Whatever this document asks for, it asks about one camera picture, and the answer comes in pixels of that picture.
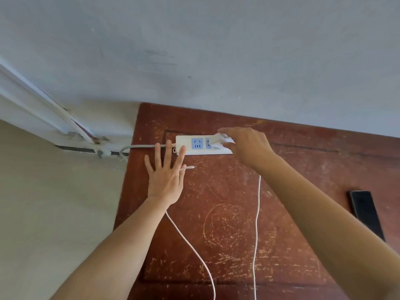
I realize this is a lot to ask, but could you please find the person's left hand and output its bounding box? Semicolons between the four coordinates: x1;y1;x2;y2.
143;140;188;207

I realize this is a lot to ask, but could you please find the white wall cable conduit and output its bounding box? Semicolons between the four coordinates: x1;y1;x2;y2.
0;57;98;144
0;90;112;157

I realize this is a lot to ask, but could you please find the white charging cable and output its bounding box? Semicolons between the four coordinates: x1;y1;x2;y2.
165;165;262;300

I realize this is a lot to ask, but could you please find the person's right hand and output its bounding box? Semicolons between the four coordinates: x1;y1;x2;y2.
217;127;279;172

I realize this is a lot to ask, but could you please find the person's left forearm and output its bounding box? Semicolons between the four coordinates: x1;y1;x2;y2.
50;196;171;300

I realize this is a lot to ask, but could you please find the white power strip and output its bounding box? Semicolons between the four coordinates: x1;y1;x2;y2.
175;135;233;155

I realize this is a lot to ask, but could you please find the brown wooden table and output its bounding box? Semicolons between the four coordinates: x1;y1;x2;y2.
113;102;400;300

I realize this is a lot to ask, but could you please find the person's right forearm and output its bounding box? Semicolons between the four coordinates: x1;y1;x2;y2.
256;152;400;300

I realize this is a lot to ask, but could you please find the grey power strip cord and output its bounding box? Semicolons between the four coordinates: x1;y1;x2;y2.
119;144;176;158

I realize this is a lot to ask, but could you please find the white charger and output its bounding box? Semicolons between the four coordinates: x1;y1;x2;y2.
206;132;235;150

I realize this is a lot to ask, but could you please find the black smartphone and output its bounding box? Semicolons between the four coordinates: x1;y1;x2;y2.
347;190;386;243

